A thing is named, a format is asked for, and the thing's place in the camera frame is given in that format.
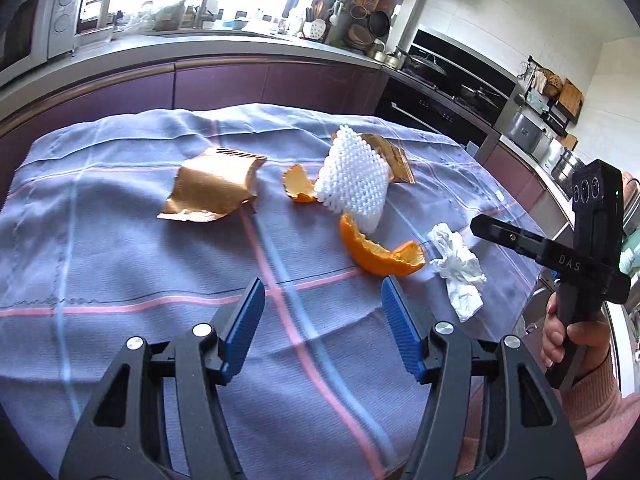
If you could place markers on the white soap bottle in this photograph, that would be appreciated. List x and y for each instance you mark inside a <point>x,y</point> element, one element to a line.
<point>213,0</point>

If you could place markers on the stack of bowls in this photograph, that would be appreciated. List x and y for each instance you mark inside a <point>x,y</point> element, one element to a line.
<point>360,35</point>

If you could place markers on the square steel container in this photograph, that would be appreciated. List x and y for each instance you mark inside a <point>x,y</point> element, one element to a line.
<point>524,130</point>

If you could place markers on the purple base cabinets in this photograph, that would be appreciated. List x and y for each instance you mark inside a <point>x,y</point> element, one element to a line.
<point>220,82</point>

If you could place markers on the white foam fruit net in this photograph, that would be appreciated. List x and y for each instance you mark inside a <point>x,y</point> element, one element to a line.
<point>352,180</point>

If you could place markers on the gas stove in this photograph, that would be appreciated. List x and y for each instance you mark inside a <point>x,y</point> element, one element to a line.
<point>465,100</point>

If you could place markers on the hanging black pan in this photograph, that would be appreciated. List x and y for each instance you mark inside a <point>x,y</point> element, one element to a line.
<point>380,22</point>

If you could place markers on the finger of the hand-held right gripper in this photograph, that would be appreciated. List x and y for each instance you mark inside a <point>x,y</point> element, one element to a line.
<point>510,237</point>

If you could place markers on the person's right hand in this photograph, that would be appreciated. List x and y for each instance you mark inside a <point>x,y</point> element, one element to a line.
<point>595,337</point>

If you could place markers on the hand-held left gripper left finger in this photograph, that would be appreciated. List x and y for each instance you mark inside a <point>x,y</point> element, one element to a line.
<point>242,330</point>

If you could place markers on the wooden cutting board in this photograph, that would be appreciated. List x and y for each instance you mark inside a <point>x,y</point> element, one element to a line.
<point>571,97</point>

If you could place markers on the gold foil wrapper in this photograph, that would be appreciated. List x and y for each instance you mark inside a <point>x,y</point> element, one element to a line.
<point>210,190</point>
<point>395,157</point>

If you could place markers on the large orange peel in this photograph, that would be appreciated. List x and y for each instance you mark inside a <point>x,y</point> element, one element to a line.
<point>370,255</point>

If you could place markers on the black pot with lid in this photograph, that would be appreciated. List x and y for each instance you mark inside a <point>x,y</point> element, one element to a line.
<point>425,66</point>

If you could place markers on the round steel pot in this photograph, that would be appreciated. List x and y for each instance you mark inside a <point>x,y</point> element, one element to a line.
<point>567,166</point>

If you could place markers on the light stone kitchen counter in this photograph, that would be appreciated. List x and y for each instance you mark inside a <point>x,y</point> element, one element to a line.
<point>175,45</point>

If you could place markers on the person's right forearm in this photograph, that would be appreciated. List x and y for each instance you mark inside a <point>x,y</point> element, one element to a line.
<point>605,405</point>

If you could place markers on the white tissue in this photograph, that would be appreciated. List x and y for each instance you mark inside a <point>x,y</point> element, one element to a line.
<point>460,270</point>

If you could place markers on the small orange peel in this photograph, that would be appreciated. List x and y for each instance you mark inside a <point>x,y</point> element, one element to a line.
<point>299,185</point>

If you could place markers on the white dotted utensil holder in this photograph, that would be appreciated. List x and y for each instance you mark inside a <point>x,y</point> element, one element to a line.
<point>315,29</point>

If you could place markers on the white microwave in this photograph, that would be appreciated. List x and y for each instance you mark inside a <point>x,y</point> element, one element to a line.
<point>55,15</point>

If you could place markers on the purple checked tablecloth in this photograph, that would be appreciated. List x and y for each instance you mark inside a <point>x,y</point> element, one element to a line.
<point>150,270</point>

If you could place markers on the steel faucet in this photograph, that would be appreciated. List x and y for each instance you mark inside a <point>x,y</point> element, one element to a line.
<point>202,2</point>

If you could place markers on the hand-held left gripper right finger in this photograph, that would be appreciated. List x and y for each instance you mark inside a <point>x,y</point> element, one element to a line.
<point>402,330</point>

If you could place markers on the black built-in oven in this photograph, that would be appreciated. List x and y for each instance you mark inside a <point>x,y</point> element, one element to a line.
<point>425,110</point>

